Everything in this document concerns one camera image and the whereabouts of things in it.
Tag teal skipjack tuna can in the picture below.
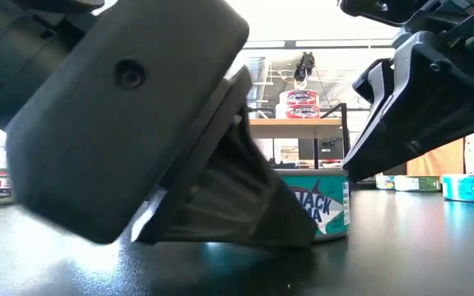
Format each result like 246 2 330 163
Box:
276 169 351 244
441 174 474 204

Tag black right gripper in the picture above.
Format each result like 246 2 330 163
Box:
338 0 474 183

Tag wooden shelf with black frame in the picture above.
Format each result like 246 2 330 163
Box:
248 102 351 173

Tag hanging black device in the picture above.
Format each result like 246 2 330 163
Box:
293 51 317 90

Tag silver ventilation duct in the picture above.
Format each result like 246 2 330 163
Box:
246 56 269 112

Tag orange cloth panel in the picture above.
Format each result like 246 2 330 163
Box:
405 137 466 177

